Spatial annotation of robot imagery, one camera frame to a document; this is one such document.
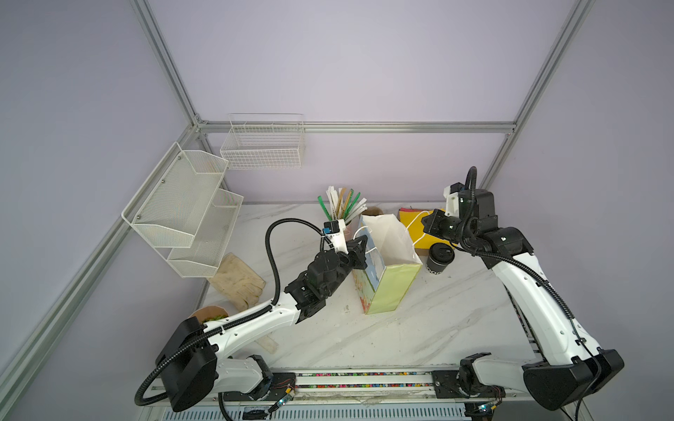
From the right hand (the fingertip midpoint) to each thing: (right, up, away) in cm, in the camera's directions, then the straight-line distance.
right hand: (419, 217), depth 72 cm
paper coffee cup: (+13, -13, +18) cm, 25 cm away
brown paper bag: (-60, -23, +23) cm, 69 cm away
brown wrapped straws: (-22, +9, +26) cm, 36 cm away
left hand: (-15, -6, 0) cm, 16 cm away
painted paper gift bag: (-8, -13, -5) cm, 16 cm away
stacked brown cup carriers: (-8, +4, +42) cm, 43 cm away
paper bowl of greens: (-63, -30, +8) cm, 70 cm away
